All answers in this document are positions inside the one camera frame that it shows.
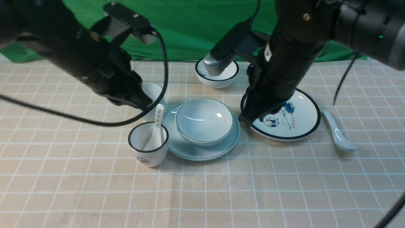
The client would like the green backdrop cloth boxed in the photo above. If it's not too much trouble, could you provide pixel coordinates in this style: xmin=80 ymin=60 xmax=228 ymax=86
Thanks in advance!
xmin=1 ymin=0 xmax=354 ymax=63

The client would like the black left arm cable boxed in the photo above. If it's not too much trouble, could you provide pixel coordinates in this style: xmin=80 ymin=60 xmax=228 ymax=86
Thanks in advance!
xmin=0 ymin=28 xmax=169 ymax=127

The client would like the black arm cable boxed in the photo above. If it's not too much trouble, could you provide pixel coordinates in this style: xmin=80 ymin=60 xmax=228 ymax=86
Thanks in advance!
xmin=332 ymin=52 xmax=361 ymax=106
xmin=0 ymin=28 xmax=169 ymax=127

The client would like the black-rimmed white cup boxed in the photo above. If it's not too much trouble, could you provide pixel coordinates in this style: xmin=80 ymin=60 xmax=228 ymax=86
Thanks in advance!
xmin=128 ymin=122 xmax=169 ymax=168

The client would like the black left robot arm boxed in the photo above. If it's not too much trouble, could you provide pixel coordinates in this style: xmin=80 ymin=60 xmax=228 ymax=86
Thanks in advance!
xmin=1 ymin=0 xmax=154 ymax=110

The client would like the plain white ceramic cup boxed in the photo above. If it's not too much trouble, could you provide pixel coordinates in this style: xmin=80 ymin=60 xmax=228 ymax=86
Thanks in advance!
xmin=142 ymin=83 xmax=162 ymax=122

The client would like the black-rimmed illustrated plate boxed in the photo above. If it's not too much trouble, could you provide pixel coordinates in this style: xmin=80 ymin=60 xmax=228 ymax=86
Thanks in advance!
xmin=251 ymin=89 xmax=321 ymax=142

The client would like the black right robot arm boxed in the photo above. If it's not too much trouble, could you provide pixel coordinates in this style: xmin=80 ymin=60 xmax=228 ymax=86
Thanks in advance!
xmin=239 ymin=0 xmax=405 ymax=126

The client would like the small black-rimmed white bowl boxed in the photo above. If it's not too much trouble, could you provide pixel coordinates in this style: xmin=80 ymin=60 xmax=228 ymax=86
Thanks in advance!
xmin=194 ymin=59 xmax=239 ymax=89

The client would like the plain white ceramic spoon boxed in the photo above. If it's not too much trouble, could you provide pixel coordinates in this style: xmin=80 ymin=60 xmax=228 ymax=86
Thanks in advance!
xmin=321 ymin=110 xmax=359 ymax=153

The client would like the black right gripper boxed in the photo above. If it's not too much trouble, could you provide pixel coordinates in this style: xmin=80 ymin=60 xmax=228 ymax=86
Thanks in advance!
xmin=238 ymin=32 xmax=325 ymax=127

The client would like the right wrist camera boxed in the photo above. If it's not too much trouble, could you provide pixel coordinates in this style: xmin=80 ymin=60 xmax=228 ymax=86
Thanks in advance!
xmin=203 ymin=21 xmax=270 ymax=76

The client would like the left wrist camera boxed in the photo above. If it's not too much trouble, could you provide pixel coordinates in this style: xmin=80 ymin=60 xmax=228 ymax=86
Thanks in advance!
xmin=90 ymin=2 xmax=156 ymax=46

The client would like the white spoon with print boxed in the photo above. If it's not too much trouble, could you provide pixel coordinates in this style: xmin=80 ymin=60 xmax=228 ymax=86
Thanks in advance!
xmin=144 ymin=104 xmax=165 ymax=151

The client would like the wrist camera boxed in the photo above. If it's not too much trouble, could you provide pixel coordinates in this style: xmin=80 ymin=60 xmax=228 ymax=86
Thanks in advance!
xmin=90 ymin=2 xmax=156 ymax=46
xmin=203 ymin=21 xmax=270 ymax=76

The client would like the beige checked tablecloth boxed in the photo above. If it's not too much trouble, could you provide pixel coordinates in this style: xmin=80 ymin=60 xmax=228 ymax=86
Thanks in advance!
xmin=0 ymin=60 xmax=405 ymax=228

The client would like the wide white bowl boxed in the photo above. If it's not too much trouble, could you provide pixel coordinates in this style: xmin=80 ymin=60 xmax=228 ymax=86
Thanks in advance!
xmin=174 ymin=98 xmax=235 ymax=146

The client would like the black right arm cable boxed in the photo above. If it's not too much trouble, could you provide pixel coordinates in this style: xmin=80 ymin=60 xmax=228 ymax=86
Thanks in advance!
xmin=332 ymin=52 xmax=361 ymax=106

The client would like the plain white plate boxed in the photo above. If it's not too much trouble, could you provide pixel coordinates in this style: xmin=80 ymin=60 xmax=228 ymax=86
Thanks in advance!
xmin=162 ymin=103 xmax=240 ymax=161

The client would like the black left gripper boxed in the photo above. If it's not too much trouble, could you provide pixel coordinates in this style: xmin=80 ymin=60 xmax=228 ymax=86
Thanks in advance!
xmin=71 ymin=35 xmax=153 ymax=111

